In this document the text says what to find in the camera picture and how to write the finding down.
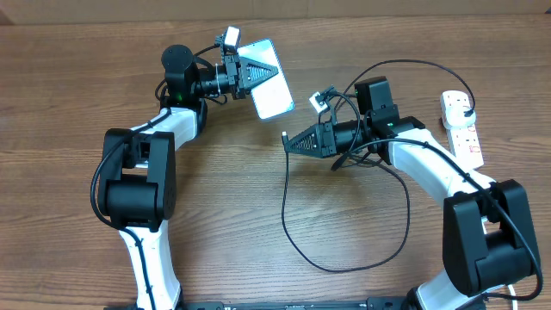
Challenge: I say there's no black USB charging cable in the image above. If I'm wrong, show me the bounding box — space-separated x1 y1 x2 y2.
280 59 476 274

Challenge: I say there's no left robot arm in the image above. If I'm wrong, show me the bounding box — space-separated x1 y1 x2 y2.
90 39 294 309

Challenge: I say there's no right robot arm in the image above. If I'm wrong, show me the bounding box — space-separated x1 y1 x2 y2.
282 77 543 309

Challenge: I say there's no blue Samsung smartphone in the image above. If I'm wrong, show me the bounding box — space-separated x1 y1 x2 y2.
238 39 294 120

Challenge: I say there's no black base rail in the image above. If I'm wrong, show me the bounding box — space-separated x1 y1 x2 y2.
176 297 418 310

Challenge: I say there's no white power strip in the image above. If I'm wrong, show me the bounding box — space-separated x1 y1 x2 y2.
439 90 485 170

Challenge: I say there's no white charger plug adapter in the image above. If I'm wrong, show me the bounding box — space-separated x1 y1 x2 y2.
442 106 476 130

